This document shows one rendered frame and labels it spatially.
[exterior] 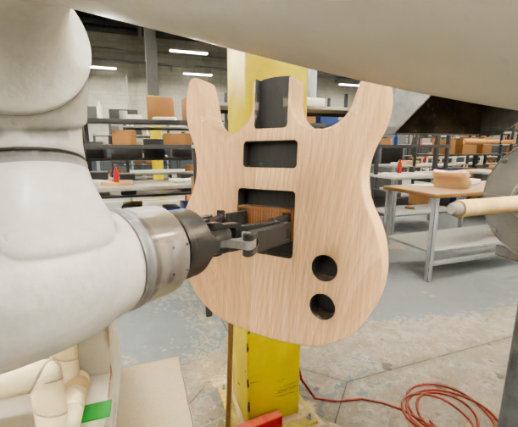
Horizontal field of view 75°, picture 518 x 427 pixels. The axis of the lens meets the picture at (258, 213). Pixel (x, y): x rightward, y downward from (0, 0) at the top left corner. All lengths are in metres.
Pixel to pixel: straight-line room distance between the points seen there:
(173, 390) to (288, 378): 1.19
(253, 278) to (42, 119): 0.38
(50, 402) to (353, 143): 0.46
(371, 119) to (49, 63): 0.35
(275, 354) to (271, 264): 1.24
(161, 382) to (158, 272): 0.45
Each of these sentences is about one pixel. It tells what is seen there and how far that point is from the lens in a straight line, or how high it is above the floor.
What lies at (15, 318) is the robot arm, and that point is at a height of 1.27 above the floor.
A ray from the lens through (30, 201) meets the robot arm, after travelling 0.24.
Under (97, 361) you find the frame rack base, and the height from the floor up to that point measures 1.04.
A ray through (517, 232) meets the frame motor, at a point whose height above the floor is 1.18.
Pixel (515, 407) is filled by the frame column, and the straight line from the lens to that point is 1.26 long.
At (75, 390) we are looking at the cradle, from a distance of 0.54.
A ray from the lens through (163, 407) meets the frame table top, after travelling 0.68.
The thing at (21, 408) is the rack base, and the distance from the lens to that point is 0.60.
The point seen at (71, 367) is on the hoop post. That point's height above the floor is 1.07.
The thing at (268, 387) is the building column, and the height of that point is 0.22.
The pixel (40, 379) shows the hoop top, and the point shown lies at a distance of 0.46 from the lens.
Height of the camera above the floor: 1.37
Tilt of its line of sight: 12 degrees down
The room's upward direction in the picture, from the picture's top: straight up
